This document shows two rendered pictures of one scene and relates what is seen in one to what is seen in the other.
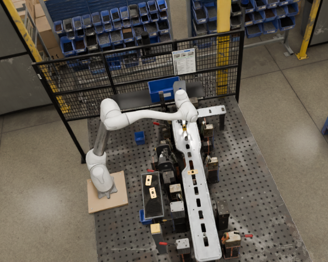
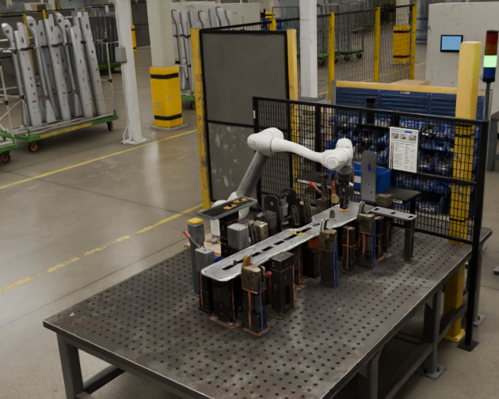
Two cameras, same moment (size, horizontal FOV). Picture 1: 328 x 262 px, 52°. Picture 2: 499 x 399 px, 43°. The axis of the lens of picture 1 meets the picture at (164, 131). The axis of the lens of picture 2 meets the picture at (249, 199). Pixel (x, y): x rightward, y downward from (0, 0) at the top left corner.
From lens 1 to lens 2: 2.76 m
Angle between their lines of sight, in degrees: 46
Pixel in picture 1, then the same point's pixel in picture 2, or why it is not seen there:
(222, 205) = (283, 254)
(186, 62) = (405, 151)
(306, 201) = not seen: outside the picture
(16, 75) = not seen: hidden behind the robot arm
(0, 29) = (274, 93)
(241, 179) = (362, 298)
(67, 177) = not seen: hidden behind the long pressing
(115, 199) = (217, 248)
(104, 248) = (160, 267)
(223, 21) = (461, 101)
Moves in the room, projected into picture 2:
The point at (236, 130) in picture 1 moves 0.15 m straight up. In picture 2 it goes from (424, 269) to (426, 246)
